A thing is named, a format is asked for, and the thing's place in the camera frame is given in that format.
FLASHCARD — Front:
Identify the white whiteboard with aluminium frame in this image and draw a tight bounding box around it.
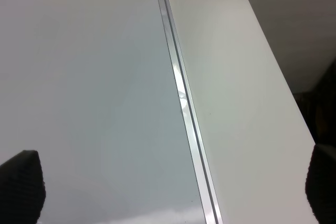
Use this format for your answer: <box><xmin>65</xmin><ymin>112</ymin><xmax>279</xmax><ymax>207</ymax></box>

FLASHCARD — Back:
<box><xmin>1</xmin><ymin>0</ymin><xmax>222</xmax><ymax>223</ymax></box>

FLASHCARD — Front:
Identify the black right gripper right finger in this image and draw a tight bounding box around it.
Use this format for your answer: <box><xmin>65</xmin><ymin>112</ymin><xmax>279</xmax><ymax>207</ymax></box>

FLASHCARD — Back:
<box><xmin>305</xmin><ymin>144</ymin><xmax>335</xmax><ymax>223</ymax></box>

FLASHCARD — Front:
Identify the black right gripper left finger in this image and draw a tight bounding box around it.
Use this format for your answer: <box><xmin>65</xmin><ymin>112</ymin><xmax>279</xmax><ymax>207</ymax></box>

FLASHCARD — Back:
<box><xmin>1</xmin><ymin>150</ymin><xmax>46</xmax><ymax>224</ymax></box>

